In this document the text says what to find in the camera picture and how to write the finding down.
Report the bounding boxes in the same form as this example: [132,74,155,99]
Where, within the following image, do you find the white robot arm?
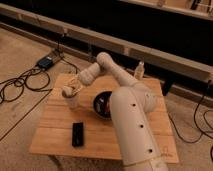
[66,52,169,171]

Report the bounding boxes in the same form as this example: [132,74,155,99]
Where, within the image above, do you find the black remote control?
[72,122,84,147]

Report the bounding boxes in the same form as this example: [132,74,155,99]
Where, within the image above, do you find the black cables at right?
[168,79,213,161]

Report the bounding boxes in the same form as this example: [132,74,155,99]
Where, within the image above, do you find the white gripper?
[66,76,83,96]

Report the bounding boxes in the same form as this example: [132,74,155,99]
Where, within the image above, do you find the white sponge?
[62,86,74,98]

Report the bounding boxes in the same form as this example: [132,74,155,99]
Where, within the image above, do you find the wooden table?
[30,74,179,163]

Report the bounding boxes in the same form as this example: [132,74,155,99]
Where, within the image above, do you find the black bowl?
[93,91,112,119]

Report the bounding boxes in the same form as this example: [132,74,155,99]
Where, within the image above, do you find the black power adapter box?
[36,56,55,70]

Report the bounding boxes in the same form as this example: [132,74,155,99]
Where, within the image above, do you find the red object in bowl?
[105,101,110,113]

